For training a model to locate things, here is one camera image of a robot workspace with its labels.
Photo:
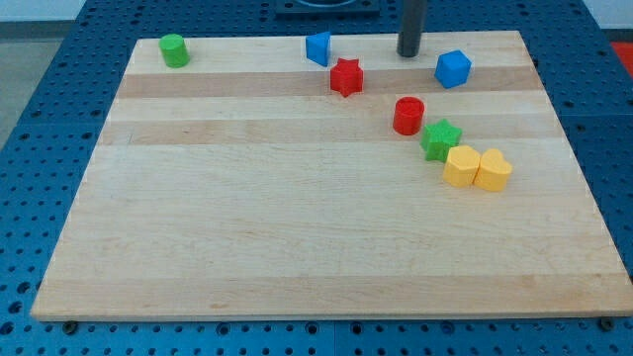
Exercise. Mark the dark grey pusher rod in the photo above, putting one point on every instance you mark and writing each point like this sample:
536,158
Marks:
412,25

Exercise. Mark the blue cube block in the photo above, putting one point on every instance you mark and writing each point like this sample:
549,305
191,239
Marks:
453,68

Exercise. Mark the yellow heart block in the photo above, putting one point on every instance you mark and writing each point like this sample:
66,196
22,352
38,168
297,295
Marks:
494,171

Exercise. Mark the red star block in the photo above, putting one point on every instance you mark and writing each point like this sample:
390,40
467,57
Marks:
346,77

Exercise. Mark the blue triangle block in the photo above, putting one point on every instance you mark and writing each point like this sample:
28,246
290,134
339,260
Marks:
318,48

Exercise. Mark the red cylinder block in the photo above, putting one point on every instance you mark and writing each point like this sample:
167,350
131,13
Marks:
408,115

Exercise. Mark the green star block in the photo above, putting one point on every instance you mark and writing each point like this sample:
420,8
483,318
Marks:
438,138

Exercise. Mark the yellow pentagon block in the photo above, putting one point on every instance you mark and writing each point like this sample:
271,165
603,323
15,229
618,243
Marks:
461,166

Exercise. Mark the green cylinder block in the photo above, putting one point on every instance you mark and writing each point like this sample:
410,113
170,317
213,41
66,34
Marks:
173,50

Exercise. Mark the wooden board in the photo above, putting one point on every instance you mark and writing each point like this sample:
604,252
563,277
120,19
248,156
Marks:
241,187

